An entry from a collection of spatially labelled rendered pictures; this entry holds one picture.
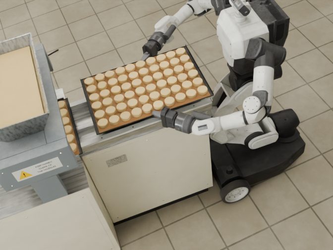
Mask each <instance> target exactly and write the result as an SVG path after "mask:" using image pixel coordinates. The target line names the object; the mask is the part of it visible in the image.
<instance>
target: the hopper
mask: <svg viewBox="0 0 333 250"><path fill-rule="evenodd" d="M49 113H50V112H49V108H48V104H47V99H46V95H45V91H44V86H43V82H42V78H41V73H40V69H39V65H38V60H37V56H36V52H35V47H34V43H33V39H32V34H31V32H29V33H25V34H22V35H19V36H16V37H13V38H9V39H6V40H3V41H0V141H3V142H11V141H14V140H16V139H19V138H22V137H25V136H28V135H31V134H34V133H37V132H40V131H43V130H44V128H45V125H46V122H47V119H48V116H49Z"/></svg>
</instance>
